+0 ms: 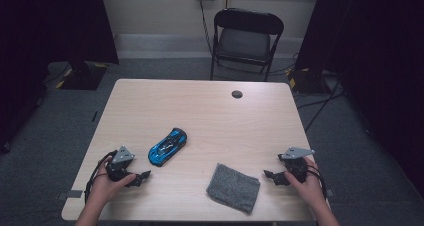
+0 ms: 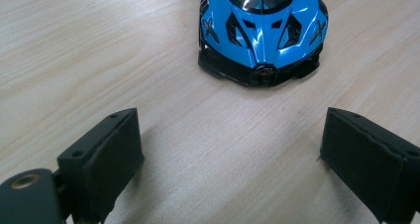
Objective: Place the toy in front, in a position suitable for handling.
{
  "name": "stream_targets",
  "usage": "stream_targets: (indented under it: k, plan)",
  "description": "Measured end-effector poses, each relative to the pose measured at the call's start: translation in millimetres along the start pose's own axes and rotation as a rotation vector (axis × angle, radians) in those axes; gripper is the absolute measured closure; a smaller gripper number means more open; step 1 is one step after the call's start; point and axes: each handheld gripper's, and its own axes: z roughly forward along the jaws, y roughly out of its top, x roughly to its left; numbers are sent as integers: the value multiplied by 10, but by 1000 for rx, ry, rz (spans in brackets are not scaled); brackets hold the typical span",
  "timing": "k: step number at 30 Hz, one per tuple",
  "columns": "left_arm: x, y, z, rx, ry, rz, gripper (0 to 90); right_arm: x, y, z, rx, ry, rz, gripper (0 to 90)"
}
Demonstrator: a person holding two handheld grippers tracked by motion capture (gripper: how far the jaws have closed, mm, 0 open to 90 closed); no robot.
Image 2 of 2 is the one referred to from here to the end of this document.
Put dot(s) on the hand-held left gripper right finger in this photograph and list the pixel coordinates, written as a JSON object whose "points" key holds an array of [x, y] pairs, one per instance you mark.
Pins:
{"points": [[369, 164]]}

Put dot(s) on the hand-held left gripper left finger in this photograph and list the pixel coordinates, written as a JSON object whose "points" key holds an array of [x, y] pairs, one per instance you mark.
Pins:
{"points": [[99, 161]]}

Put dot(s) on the blue toy car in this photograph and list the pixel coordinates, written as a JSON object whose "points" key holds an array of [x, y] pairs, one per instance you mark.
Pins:
{"points": [[264, 42]]}

